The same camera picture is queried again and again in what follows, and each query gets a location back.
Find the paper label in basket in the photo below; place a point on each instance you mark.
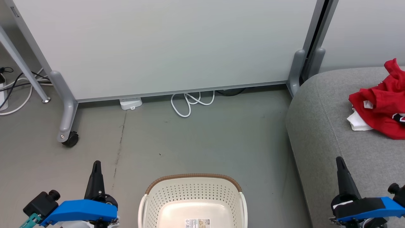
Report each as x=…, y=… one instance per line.
x=197, y=223

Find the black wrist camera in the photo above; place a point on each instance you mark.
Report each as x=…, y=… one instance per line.
x=41, y=202
x=398, y=191

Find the white power strip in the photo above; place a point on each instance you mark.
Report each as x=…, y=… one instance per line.
x=3, y=95

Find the red jersey with number print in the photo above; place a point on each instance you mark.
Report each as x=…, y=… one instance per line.
x=383, y=107

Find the white garment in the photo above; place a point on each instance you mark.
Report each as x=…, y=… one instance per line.
x=357, y=122

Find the cream perforated laundry basket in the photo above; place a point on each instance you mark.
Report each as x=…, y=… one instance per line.
x=193, y=193

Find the narrow white partition board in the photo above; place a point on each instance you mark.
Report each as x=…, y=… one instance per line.
x=364, y=31

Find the grey slanted table leg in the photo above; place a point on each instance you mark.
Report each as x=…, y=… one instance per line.
x=22, y=63

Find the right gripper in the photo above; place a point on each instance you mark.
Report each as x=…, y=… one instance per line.
x=364, y=207

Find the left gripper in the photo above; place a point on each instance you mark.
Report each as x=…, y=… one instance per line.
x=82, y=210

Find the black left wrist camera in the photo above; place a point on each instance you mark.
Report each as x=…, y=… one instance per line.
x=41, y=202

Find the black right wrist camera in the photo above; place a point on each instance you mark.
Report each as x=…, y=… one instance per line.
x=398, y=191

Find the grey partition foot with caster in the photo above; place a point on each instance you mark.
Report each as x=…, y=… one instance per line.
x=67, y=107

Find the white power adapter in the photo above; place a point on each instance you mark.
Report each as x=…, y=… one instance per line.
x=130, y=103

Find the grey fabric sofa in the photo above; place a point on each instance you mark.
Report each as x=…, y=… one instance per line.
x=322, y=133

